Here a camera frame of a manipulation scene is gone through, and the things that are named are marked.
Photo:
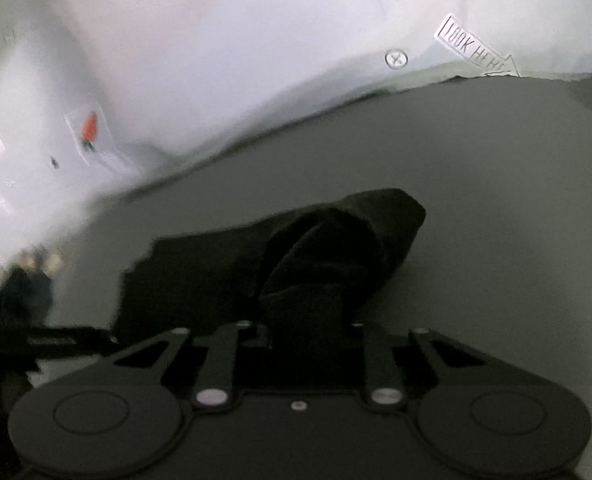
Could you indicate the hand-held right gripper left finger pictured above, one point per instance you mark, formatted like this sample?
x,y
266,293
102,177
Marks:
x,y
225,347

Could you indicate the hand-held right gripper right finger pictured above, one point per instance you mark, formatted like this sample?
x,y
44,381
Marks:
x,y
376,352

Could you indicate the black cloth garment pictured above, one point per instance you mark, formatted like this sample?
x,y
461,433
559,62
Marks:
x,y
326,240

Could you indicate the wall paper with orange mark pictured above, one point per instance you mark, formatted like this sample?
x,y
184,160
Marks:
x,y
93,137

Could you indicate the round cross wall sticker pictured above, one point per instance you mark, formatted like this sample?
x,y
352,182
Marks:
x,y
396,58

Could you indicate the white arrow wall sticker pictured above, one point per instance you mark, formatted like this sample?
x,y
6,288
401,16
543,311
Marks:
x,y
471,47

